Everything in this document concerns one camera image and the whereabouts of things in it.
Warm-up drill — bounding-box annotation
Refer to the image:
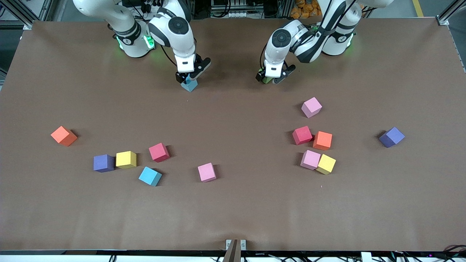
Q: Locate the orange foam cube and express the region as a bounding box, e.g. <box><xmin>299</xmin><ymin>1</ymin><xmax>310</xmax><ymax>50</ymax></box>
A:
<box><xmin>51</xmin><ymin>126</ymin><xmax>78</xmax><ymax>147</ymax></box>
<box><xmin>313</xmin><ymin>131</ymin><xmax>333</xmax><ymax>151</ymax></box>

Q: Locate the aluminium frame profile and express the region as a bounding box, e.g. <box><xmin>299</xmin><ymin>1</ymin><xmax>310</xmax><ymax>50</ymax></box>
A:
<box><xmin>0</xmin><ymin>0</ymin><xmax>55</xmax><ymax>30</ymax></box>
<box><xmin>437</xmin><ymin>0</ymin><xmax>466</xmax><ymax>26</ymax></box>

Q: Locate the purple foam cube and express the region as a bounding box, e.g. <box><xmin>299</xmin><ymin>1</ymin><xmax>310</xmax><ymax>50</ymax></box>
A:
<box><xmin>93</xmin><ymin>154</ymin><xmax>115</xmax><ymax>173</ymax></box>
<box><xmin>379</xmin><ymin>127</ymin><xmax>405</xmax><ymax>148</ymax></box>

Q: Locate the light blue foam cube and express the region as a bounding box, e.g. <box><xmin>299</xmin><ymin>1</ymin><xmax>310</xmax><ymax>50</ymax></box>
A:
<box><xmin>138</xmin><ymin>166</ymin><xmax>162</xmax><ymax>187</ymax></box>
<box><xmin>181</xmin><ymin>75</ymin><xmax>198</xmax><ymax>92</ymax></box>

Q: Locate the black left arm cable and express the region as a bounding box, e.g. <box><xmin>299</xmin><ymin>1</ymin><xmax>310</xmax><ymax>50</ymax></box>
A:
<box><xmin>260</xmin><ymin>36</ymin><xmax>272</xmax><ymax>71</ymax></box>

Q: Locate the background equipment rack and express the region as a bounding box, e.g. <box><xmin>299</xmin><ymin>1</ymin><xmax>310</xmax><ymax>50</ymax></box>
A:
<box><xmin>182</xmin><ymin>0</ymin><xmax>292</xmax><ymax>20</ymax></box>

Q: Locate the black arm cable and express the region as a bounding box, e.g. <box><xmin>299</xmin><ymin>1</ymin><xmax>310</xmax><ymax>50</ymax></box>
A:
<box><xmin>260</xmin><ymin>36</ymin><xmax>272</xmax><ymax>71</ymax></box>
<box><xmin>159</xmin><ymin>44</ymin><xmax>179</xmax><ymax>68</ymax></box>

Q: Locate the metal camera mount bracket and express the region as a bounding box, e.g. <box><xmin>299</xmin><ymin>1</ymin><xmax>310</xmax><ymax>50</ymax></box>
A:
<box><xmin>225</xmin><ymin>239</ymin><xmax>247</xmax><ymax>262</ymax></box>

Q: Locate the bag of orange items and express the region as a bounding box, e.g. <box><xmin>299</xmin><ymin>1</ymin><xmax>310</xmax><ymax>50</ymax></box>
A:
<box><xmin>291</xmin><ymin>0</ymin><xmax>330</xmax><ymax>19</ymax></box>

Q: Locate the black cable bundle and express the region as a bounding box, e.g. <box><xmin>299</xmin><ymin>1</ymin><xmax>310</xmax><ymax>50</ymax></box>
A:
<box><xmin>379</xmin><ymin>245</ymin><xmax>466</xmax><ymax>262</ymax></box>

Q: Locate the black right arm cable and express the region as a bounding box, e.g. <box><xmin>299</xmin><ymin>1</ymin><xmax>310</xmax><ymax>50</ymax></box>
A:
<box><xmin>159</xmin><ymin>44</ymin><xmax>179</xmax><ymax>68</ymax></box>

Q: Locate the yellow foam cube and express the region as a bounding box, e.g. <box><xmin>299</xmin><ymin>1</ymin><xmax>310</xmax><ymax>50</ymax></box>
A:
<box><xmin>316</xmin><ymin>154</ymin><xmax>336</xmax><ymax>175</ymax></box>
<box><xmin>116</xmin><ymin>151</ymin><xmax>137</xmax><ymax>169</ymax></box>

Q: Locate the crimson foam cube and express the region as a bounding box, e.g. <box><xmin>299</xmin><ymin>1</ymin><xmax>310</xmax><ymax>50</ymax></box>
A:
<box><xmin>149</xmin><ymin>143</ymin><xmax>170</xmax><ymax>163</ymax></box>
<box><xmin>292</xmin><ymin>126</ymin><xmax>313</xmax><ymax>146</ymax></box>

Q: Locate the light pink foam cube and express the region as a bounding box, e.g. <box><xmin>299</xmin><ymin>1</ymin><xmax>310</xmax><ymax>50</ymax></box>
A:
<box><xmin>301</xmin><ymin>97</ymin><xmax>323</xmax><ymax>119</ymax></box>
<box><xmin>300</xmin><ymin>150</ymin><xmax>321</xmax><ymax>170</ymax></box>

